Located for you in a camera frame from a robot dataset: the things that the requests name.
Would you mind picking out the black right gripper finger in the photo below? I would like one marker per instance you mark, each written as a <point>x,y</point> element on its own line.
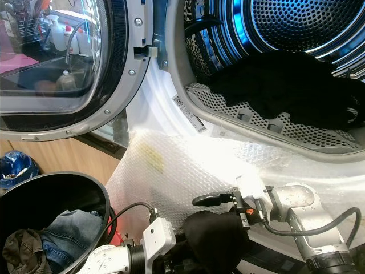
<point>212,200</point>

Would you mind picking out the plain black garment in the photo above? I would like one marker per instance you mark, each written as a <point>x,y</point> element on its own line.
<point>214,240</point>

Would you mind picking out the black garment with white logo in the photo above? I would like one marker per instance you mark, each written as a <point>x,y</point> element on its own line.
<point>279,85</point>

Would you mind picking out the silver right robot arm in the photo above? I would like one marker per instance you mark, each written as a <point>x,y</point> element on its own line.
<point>296,200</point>

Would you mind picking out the white washing machine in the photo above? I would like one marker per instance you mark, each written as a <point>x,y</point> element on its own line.
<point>157,103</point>

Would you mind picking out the bubble wrap sheet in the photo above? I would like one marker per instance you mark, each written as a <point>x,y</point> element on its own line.
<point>177,165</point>

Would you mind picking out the barcode label sticker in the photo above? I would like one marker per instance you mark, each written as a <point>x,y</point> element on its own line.
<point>188,113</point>

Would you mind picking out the blue jeans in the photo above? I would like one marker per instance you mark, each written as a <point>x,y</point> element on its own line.
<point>74,231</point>

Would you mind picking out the brown garment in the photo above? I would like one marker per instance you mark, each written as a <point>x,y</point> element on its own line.
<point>25,251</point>

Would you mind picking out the black round laundry bin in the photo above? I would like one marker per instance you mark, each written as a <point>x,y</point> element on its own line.
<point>45,194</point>

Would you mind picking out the grey round washer door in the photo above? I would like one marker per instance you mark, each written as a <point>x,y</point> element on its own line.
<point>137,34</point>

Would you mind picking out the steel washer drum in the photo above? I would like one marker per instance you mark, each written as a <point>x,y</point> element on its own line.
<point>291,23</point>

